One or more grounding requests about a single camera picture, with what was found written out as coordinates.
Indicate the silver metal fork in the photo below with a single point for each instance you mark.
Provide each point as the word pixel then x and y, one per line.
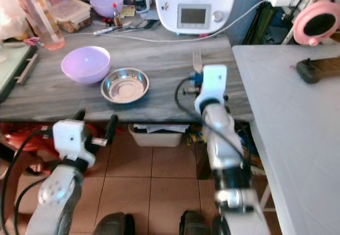
pixel 197 60

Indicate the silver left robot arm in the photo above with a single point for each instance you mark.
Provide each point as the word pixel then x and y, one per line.
pixel 57 198

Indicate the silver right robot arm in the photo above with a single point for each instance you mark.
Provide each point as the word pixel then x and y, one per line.
pixel 229 152

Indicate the stainless steel bowl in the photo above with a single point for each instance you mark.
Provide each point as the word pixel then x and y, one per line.
pixel 125 85

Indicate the white plastic bin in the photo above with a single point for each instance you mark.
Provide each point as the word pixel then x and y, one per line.
pixel 157 136

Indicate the large purple plastic bowl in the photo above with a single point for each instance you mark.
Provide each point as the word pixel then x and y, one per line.
pixel 86 65

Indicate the yellow blue snack packet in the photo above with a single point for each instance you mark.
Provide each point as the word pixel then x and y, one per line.
pixel 195 136

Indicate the red plastic stool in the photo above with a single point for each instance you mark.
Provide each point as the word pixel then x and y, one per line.
pixel 26 135

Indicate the white kitchen cooking appliance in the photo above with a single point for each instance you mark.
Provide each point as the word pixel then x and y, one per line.
pixel 196 3

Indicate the white pen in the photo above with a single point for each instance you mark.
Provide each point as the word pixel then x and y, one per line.
pixel 109 30

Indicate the dark left robot foot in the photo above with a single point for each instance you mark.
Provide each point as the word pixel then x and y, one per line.
pixel 115 225

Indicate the dark robot foot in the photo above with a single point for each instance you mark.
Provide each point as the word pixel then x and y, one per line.
pixel 115 225
pixel 194 224

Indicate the person's bare leg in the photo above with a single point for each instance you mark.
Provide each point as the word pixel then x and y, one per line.
pixel 10 184

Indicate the clear plastic food container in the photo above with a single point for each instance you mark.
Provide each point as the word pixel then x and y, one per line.
pixel 72 14

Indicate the small sauce bottle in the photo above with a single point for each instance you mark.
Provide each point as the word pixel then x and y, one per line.
pixel 117 15

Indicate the pink clear water bottle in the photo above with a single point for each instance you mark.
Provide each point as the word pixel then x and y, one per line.
pixel 36 14

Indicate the small purple plastic bowl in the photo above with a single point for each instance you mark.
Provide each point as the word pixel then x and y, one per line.
pixel 107 3

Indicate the white plastic bag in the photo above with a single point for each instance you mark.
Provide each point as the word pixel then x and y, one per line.
pixel 11 17

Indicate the pink round mirror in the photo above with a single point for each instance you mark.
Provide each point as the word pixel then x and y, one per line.
pixel 300 25

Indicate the dark brown flat object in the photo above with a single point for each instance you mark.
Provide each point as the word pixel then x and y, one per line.
pixel 319 69

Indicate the dark right robot foot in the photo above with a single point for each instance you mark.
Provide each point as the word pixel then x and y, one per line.
pixel 194 224

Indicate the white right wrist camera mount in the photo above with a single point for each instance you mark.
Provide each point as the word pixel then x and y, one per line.
pixel 213 85

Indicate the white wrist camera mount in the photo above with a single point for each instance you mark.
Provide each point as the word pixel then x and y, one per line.
pixel 213 85
pixel 71 138

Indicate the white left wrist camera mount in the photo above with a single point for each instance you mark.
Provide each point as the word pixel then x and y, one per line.
pixel 71 138

